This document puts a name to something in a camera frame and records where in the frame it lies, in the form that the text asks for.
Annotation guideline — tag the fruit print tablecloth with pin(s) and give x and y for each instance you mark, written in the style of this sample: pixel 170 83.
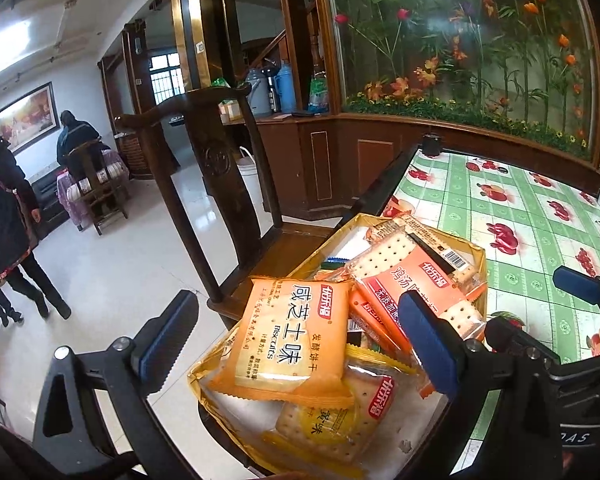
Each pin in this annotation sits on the fruit print tablecloth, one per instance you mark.
pixel 520 200

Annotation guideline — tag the orange cracker packet black label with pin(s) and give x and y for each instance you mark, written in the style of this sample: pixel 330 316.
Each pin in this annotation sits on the orange cracker packet black label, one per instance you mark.
pixel 450 260

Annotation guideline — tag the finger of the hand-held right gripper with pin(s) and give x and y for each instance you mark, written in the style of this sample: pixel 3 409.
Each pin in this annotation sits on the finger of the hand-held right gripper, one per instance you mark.
pixel 577 280
pixel 515 335

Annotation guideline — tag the glass plant display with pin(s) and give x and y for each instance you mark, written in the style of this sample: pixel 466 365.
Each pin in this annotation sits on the glass plant display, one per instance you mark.
pixel 455 35

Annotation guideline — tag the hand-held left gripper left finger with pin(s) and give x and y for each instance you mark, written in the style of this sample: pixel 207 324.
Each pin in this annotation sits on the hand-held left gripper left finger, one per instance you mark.
pixel 167 337

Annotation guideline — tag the green and white bag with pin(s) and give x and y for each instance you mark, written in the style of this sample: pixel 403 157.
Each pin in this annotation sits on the green and white bag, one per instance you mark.
pixel 220 85

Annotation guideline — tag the grey thermos kettle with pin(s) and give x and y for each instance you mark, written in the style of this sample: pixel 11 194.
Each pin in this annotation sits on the grey thermos kettle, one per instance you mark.
pixel 256 92

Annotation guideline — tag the black flask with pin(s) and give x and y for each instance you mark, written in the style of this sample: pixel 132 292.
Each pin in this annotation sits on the black flask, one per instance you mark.
pixel 271 87

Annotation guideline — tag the blue thermos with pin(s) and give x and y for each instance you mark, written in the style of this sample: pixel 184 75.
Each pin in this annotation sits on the blue thermos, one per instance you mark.
pixel 285 87

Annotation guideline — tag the yellow square cracker packet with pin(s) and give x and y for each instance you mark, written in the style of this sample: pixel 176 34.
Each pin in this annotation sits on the yellow square cracker packet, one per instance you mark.
pixel 330 425

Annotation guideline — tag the framed wall painting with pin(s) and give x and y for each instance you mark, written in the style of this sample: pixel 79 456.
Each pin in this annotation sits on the framed wall painting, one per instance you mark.
pixel 25 117

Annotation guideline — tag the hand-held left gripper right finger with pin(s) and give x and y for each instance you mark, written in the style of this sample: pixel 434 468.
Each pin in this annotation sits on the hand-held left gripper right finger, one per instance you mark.
pixel 430 345

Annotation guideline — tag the green-label plastic bottle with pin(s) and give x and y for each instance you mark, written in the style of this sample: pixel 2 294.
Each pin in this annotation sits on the green-label plastic bottle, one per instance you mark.
pixel 319 94

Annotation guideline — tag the yellow-orange biscuit packet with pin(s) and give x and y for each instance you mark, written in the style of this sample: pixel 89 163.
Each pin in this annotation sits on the yellow-orange biscuit packet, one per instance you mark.
pixel 290 340

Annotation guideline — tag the dark wooden chair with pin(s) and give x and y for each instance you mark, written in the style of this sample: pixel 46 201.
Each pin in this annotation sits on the dark wooden chair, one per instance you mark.
pixel 94 182
pixel 225 190

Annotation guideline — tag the wooden pillar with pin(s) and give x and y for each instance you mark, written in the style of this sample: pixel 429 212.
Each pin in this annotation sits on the wooden pillar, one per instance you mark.
pixel 200 25

